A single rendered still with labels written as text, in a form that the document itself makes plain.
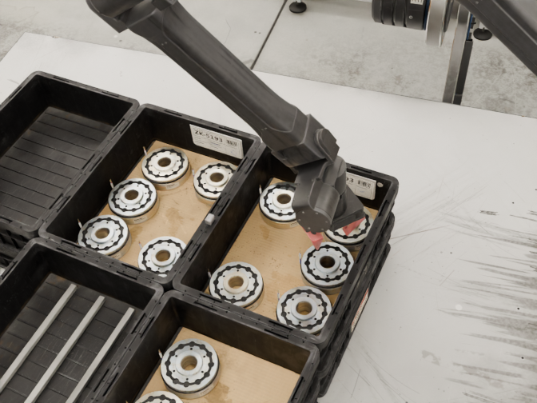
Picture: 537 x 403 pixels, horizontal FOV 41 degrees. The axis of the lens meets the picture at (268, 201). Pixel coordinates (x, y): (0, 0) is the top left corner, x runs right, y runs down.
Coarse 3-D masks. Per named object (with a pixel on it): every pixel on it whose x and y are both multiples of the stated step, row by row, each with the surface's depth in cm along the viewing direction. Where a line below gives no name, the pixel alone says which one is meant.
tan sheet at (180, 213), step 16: (160, 144) 166; (192, 160) 162; (208, 160) 162; (192, 176) 159; (160, 192) 157; (176, 192) 157; (192, 192) 156; (160, 208) 154; (176, 208) 154; (192, 208) 154; (208, 208) 153; (144, 224) 152; (160, 224) 151; (176, 224) 151; (192, 224) 151; (144, 240) 149; (128, 256) 147
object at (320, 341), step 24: (264, 144) 150; (360, 168) 145; (216, 216) 139; (384, 216) 137; (192, 264) 133; (360, 264) 130; (192, 288) 129; (240, 312) 125; (336, 312) 124; (312, 336) 122
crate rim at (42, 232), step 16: (160, 112) 159; (176, 112) 158; (128, 128) 156; (224, 128) 154; (112, 144) 153; (256, 144) 151; (96, 160) 150; (224, 192) 143; (64, 208) 143; (48, 224) 140; (48, 240) 138; (64, 240) 138; (192, 240) 136; (96, 256) 135; (144, 272) 132; (176, 272) 131
